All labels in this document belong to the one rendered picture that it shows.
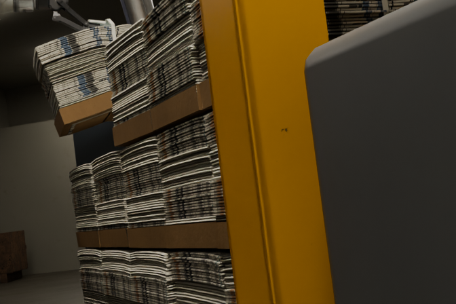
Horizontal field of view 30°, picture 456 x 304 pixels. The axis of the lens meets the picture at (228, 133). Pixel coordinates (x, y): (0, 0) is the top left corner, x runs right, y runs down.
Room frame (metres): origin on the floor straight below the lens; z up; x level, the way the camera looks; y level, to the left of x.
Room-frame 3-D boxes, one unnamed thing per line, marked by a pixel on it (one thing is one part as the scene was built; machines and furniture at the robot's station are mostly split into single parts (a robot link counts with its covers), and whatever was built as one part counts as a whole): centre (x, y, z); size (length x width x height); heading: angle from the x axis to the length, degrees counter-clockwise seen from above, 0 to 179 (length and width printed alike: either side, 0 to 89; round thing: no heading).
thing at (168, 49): (1.60, -0.08, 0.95); 0.38 x 0.29 x 0.23; 111
